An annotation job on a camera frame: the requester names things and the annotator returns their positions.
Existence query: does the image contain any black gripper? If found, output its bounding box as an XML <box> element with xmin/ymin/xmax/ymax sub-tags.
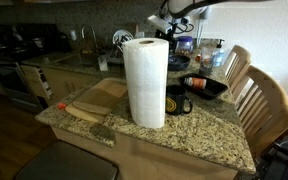
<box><xmin>154</xmin><ymin>24</ymin><xmax>185</xmax><ymax>41</ymax></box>

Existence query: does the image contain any white and orange bottle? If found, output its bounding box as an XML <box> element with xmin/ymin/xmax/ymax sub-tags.
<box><xmin>183</xmin><ymin>76</ymin><xmax>208</xmax><ymax>90</ymax></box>

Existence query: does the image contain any black mug yellow logo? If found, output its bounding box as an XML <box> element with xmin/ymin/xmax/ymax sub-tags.
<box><xmin>165</xmin><ymin>84</ymin><xmax>194</xmax><ymax>117</ymax></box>

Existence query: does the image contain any black rectangular tray bowl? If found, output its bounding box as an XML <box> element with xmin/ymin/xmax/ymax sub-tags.
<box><xmin>178</xmin><ymin>72</ymin><xmax>229</xmax><ymax>101</ymax></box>

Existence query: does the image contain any clear jar blue lid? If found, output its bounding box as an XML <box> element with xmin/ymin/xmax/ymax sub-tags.
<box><xmin>175</xmin><ymin>35</ymin><xmax>194</xmax><ymax>58</ymax></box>

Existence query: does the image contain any dark blue round bowl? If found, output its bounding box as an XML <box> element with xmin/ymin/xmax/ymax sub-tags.
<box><xmin>167</xmin><ymin>54</ymin><xmax>192</xmax><ymax>72</ymax></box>

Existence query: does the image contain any soap pump bottle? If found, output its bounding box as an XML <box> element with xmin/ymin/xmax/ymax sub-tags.
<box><xmin>213</xmin><ymin>38</ymin><xmax>226</xmax><ymax>68</ymax></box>

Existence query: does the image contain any white plate in rack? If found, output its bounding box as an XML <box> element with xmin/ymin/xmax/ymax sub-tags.
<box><xmin>112</xmin><ymin>29</ymin><xmax>135</xmax><ymax>48</ymax></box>

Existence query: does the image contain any white paper towel roll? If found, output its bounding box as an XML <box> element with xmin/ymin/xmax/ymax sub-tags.
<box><xmin>122</xmin><ymin>37</ymin><xmax>170</xmax><ymax>130</ymax></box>

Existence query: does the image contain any small wooden slat chair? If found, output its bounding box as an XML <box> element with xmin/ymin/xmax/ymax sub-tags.
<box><xmin>222</xmin><ymin>44</ymin><xmax>252</xmax><ymax>93</ymax></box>

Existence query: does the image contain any light wooden cutting board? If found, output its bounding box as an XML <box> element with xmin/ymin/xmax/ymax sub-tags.
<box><xmin>64</xmin><ymin>77</ymin><xmax>129</xmax><ymax>125</ymax></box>

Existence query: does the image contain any curved metal kitchen faucet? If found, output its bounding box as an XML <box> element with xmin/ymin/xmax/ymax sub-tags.
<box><xmin>80</xmin><ymin>23</ymin><xmax>100</xmax><ymax>56</ymax></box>

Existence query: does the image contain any dark wooden paddle board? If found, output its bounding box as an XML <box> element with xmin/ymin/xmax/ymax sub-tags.
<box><xmin>72</xmin><ymin>87</ymin><xmax>127</xmax><ymax>116</ymax></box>

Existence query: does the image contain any large wooden slat chair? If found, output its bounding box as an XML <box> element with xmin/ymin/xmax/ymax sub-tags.
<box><xmin>235</xmin><ymin>64</ymin><xmax>288</xmax><ymax>159</ymax></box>

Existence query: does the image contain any beige kitchen island base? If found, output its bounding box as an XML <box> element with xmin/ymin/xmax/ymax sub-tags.
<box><xmin>50</xmin><ymin>126</ymin><xmax>239</xmax><ymax>180</ymax></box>

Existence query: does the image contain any wooden cabinet drawer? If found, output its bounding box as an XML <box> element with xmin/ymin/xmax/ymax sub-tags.
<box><xmin>20</xmin><ymin>64</ymin><xmax>54</xmax><ymax>101</ymax></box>

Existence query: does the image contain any black kitchen stove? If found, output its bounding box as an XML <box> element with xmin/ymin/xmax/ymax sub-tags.
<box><xmin>0</xmin><ymin>23</ymin><xmax>72</xmax><ymax>113</ymax></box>

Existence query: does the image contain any black electronic equipment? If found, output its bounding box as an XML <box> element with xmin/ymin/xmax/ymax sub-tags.
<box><xmin>253</xmin><ymin>134</ymin><xmax>288</xmax><ymax>180</ymax></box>

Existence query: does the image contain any white wall outlet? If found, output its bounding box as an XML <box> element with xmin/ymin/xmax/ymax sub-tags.
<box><xmin>69</xmin><ymin>29</ymin><xmax>78</xmax><ymax>42</ymax></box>

